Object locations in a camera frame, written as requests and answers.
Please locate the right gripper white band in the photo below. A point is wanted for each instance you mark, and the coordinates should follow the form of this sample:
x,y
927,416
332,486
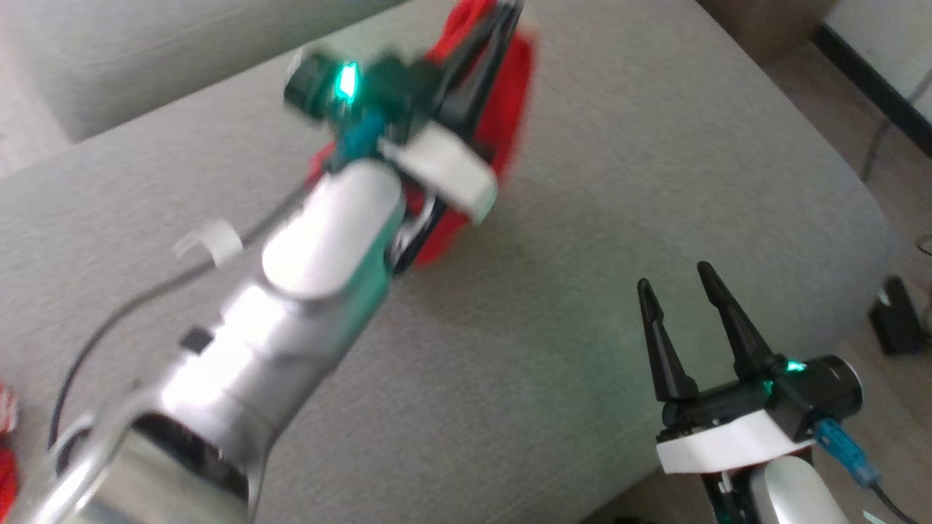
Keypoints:
x,y
728,437

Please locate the plain red garment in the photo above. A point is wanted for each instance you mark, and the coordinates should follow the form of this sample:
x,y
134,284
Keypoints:
x,y
513,94

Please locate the black device on floor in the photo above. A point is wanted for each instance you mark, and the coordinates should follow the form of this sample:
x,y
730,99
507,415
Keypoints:
x,y
899,316

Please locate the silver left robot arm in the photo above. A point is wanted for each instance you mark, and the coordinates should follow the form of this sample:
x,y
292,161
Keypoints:
x,y
291,306

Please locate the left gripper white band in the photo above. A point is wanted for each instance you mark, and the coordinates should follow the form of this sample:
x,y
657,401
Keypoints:
x,y
444,164

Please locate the fabric sofa backrest cushion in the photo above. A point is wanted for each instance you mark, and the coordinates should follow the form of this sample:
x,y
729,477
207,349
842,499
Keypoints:
x,y
145,58

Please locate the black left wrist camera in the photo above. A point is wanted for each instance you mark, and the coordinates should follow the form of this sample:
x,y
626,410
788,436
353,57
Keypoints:
x,y
313,87

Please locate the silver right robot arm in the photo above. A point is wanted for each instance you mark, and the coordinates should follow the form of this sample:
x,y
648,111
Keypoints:
x,y
794,495

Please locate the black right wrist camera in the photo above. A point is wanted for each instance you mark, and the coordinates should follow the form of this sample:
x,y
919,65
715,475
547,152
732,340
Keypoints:
x,y
830,393

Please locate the black baseboard strip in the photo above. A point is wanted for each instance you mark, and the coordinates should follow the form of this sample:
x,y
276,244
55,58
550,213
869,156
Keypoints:
x,y
874,87

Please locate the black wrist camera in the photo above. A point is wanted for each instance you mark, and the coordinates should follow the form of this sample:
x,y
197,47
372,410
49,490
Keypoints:
x,y
830,393
313,87

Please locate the grey fabric sofa seat cushion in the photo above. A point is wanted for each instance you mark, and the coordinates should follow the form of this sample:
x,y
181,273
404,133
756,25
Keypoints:
x,y
582,182

